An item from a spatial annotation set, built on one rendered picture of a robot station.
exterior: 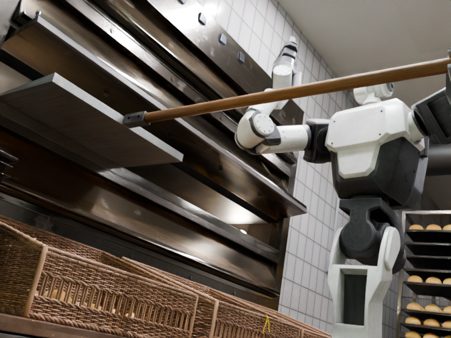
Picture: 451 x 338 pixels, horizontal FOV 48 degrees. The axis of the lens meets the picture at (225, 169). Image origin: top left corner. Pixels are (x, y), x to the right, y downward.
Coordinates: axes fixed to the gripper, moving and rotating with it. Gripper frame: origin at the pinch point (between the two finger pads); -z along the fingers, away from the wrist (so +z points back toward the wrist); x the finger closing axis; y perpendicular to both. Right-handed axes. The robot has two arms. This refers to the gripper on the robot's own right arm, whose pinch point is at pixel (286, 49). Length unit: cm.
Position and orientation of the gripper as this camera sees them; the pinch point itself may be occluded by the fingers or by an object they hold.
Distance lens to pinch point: 202.7
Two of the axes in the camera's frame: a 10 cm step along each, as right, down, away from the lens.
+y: -9.2, -3.6, -1.4
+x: 3.5, -6.1, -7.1
